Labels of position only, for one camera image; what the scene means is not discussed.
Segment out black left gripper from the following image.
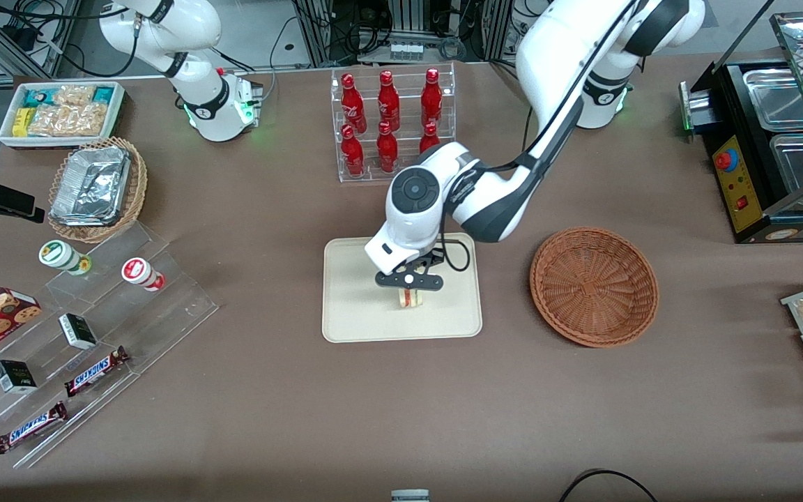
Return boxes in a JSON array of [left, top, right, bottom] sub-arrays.
[[375, 250, 444, 306]]

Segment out cream plastic tray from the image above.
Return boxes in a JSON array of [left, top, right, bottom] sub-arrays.
[[322, 233, 483, 344]]

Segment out large brown wicker basket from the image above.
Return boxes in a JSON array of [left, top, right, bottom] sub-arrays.
[[530, 227, 659, 348]]

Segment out small light wicker basket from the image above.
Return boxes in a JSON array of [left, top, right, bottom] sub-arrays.
[[47, 137, 148, 244]]

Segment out clear acrylic bottle rack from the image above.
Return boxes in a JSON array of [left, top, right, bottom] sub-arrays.
[[330, 63, 457, 183]]

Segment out clear acrylic stepped shelf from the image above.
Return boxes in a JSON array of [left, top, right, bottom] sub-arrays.
[[0, 222, 220, 469]]

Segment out red lid white cup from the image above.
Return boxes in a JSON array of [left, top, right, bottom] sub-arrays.
[[121, 257, 166, 292]]

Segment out Snickers chocolate bar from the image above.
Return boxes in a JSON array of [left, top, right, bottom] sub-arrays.
[[0, 401, 68, 455], [63, 346, 130, 398]]

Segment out small black box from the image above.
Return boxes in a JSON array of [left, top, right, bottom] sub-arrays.
[[0, 360, 38, 395], [59, 313, 98, 350]]

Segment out stacked aluminium foil containers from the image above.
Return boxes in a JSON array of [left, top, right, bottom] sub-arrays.
[[49, 145, 132, 227]]

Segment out black food warmer machine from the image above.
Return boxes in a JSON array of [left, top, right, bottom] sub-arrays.
[[678, 10, 803, 245]]

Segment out green lid white cup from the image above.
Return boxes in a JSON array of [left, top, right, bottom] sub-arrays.
[[38, 240, 92, 276]]

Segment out clear bag of crackers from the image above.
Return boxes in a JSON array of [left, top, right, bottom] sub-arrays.
[[29, 103, 109, 137], [53, 84, 97, 107]]

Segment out white rectangular snack bin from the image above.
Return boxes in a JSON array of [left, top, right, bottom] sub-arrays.
[[0, 81, 127, 151]]

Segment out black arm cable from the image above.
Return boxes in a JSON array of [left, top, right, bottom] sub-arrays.
[[441, 0, 643, 274]]

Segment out black table cable loop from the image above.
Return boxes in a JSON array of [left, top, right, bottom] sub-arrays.
[[558, 469, 660, 502]]

